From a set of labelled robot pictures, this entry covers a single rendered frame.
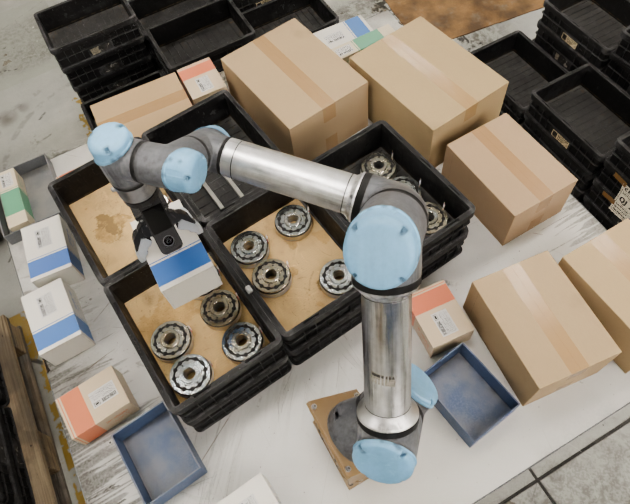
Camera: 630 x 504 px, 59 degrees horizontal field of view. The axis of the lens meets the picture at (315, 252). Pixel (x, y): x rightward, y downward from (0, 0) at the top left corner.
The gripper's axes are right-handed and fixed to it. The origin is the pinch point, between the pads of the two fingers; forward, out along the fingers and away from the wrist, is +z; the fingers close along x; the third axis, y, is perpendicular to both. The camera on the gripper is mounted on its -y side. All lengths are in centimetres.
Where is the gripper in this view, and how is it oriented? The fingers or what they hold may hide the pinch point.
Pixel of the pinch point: (174, 249)
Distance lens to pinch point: 127.1
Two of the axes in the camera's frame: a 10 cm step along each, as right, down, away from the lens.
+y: -4.8, -7.4, 4.7
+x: -8.7, 4.5, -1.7
